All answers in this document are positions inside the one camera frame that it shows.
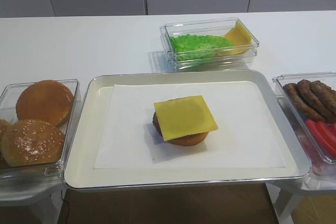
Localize brown patty on burger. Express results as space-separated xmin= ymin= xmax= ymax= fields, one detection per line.
xmin=152 ymin=113 xmax=162 ymax=136

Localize left brown patty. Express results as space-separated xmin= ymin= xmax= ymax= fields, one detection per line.
xmin=283 ymin=83 xmax=325 ymax=122

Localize white paper sheet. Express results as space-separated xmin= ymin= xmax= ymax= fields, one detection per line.
xmin=94 ymin=81 xmax=286 ymax=168

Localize yellow cheese slice on burger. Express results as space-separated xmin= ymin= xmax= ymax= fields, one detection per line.
xmin=154 ymin=95 xmax=218 ymax=141

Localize middle red tomato slice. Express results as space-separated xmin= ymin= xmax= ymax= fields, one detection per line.
xmin=317 ymin=121 xmax=335 ymax=148

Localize sesame bun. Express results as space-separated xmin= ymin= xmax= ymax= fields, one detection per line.
xmin=0 ymin=119 xmax=11 ymax=169
xmin=1 ymin=120 xmax=65 ymax=167

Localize clear patty tomato container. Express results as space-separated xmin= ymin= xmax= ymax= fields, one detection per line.
xmin=273 ymin=72 xmax=335 ymax=174

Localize bottom bun on tray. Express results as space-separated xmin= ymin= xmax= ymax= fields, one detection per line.
xmin=168 ymin=132 xmax=208 ymax=146

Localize left red tomato slice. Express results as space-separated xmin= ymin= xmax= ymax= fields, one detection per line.
xmin=306 ymin=120 xmax=335 ymax=158

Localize clear lettuce cheese container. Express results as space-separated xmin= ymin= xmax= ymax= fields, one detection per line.
xmin=160 ymin=17 xmax=259 ymax=72

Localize clear bun container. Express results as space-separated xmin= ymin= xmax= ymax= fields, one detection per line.
xmin=1 ymin=79 xmax=81 ymax=181

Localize middle brown patty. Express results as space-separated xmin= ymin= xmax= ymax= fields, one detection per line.
xmin=296 ymin=79 xmax=335 ymax=123

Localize right brown patty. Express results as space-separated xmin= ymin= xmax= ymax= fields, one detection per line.
xmin=310 ymin=80 xmax=335 ymax=114

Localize white serving tray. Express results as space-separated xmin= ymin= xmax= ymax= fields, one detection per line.
xmin=64 ymin=70 xmax=311 ymax=189

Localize green lettuce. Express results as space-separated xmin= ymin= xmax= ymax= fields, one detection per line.
xmin=170 ymin=34 xmax=234 ymax=61

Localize plain bun bottom in container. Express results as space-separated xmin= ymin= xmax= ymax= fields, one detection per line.
xmin=16 ymin=80 xmax=74 ymax=127

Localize right red tomato slice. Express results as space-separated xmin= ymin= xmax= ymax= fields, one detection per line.
xmin=327 ymin=123 xmax=336 ymax=135

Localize yellow cheese slices in container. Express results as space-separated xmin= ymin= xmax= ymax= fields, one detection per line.
xmin=217 ymin=22 xmax=252 ymax=57

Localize red tomato slice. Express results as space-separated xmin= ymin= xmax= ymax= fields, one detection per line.
xmin=317 ymin=121 xmax=335 ymax=148
xmin=327 ymin=123 xmax=336 ymax=135
xmin=306 ymin=120 xmax=335 ymax=158

